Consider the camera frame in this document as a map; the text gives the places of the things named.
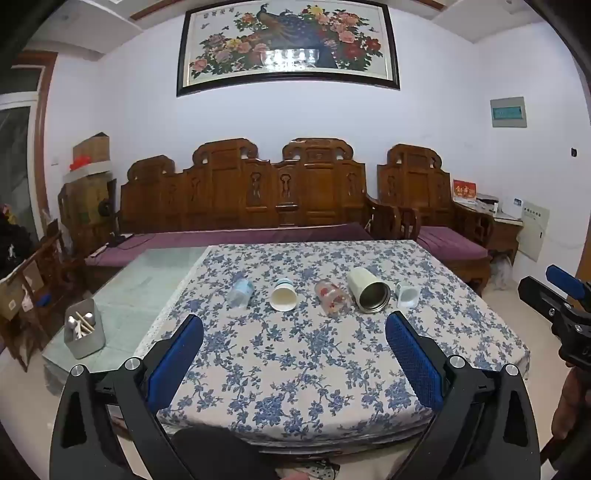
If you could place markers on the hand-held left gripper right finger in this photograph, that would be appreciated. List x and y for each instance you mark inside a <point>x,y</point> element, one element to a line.
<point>413,364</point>

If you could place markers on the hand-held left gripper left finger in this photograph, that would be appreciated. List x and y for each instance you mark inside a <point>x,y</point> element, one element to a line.
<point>178,362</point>

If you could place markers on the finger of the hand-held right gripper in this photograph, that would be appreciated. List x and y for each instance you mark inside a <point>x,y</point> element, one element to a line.
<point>538,293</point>
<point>565,281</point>

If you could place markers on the small white cup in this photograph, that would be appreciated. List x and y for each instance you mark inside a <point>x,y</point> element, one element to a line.
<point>406,295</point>

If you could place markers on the cream steel tumbler cup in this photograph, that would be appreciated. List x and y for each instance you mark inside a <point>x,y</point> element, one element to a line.
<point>367,291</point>

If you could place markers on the clear blue plastic cup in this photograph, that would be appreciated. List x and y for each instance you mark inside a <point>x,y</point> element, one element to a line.
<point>239,291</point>

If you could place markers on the red print glass cup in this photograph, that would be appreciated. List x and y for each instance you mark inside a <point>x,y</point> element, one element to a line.
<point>332,297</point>

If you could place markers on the white paper cup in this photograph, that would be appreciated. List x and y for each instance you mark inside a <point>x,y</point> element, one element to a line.
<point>283,299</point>

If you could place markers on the person's right hand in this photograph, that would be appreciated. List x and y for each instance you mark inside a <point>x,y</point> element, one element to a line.
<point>570,406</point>

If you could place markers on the wooden side table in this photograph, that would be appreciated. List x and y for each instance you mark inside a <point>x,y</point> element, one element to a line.
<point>485,230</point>

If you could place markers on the green glass table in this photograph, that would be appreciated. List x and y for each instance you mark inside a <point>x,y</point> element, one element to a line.
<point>138,286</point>

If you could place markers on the white device box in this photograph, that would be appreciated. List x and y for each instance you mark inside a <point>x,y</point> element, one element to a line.
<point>510,207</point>

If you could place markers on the grey utensil holder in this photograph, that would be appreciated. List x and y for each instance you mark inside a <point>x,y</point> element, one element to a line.
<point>87,339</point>

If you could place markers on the short purple seat cushion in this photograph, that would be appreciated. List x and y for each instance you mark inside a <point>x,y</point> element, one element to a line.
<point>452,242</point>

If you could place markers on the person's leg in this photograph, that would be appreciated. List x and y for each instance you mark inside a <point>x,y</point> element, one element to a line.
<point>217,454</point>

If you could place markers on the wooden chopsticks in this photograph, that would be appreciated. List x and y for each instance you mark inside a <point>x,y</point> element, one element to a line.
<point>87,318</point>

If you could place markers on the white spoon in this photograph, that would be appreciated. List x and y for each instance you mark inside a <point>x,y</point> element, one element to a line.
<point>73,325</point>

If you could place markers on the blue floral tablecloth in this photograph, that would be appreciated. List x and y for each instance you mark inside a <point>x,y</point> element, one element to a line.
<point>295,369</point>

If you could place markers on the long purple seat cushion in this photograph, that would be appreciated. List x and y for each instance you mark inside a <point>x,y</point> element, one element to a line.
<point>207,240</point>

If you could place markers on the red card box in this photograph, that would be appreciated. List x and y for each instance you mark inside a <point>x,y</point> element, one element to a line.
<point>464,190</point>

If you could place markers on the patterned slipper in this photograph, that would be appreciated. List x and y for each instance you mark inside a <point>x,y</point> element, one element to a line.
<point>314,470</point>

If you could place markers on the wooden chair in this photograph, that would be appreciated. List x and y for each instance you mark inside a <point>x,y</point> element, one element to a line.
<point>39,281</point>

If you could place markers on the carved wooden armchair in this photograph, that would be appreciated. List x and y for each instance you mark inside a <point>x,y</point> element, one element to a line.
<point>415,184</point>

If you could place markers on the carved wooden sofa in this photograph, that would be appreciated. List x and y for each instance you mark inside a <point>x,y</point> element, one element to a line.
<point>240,189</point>

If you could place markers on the stacked green print cartons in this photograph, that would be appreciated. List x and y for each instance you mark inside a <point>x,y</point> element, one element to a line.
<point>85,203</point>

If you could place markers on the red plastic item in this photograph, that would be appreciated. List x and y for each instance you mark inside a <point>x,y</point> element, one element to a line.
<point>81,162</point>

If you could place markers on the brown cardboard box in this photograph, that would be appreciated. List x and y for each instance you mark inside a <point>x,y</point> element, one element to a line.
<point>91,147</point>

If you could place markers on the framed peacock flower painting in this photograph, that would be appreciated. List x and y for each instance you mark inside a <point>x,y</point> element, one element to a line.
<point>286,41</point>

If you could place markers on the white wall cabinet door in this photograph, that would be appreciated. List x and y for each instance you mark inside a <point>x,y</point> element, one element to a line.
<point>533,230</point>

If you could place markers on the grey wall electrical panel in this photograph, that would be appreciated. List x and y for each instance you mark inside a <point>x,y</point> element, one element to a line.
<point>508,113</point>

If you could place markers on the wooden door frame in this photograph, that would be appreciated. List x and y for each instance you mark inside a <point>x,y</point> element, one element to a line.
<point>44,138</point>

